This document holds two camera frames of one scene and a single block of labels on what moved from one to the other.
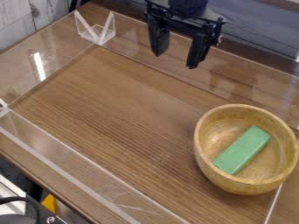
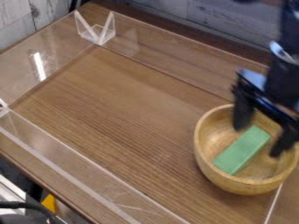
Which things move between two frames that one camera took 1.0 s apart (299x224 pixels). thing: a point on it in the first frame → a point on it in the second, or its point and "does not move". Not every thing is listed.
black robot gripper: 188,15 → 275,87
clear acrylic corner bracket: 94,32 does not move
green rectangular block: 240,150 does not move
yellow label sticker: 49,202 does not move
